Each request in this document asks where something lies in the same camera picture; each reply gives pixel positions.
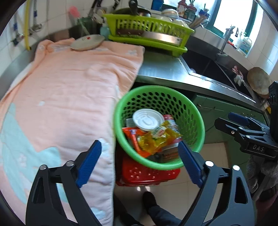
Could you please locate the green cabinet door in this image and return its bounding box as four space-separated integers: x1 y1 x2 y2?
192 94 267 175

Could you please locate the pink towel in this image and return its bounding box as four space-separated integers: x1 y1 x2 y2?
1 39 145 225

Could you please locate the kitchen cleaver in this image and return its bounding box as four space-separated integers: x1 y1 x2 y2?
116 29 183 47

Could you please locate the lime green dish rack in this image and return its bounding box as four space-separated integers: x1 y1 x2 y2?
104 14 195 57

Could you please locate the red snack wrapper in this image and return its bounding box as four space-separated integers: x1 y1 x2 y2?
122 127 151 158

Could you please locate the steel sink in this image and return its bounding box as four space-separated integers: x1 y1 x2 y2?
182 50 258 104

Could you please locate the faucet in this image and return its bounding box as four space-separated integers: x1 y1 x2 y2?
216 26 235 60

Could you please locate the black frying pan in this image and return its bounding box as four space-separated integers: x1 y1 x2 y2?
113 0 151 17

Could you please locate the green mesh trash basket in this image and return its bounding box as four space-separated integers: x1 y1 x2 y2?
114 85 205 170

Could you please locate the round wooden board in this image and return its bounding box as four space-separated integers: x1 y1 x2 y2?
247 67 273 98

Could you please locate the red plastic stool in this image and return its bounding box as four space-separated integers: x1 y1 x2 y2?
115 152 181 187

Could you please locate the red snack bag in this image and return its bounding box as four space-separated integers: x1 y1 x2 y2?
163 114 179 133

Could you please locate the white floral plate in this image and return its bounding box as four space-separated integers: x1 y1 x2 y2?
70 34 105 51

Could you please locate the white plastic lid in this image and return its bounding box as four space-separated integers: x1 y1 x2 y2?
132 108 164 131

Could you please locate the yellow plastic wrapper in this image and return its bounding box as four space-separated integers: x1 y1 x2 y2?
137 121 182 155

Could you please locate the yellow gas pipe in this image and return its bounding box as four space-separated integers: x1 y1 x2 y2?
24 0 31 51

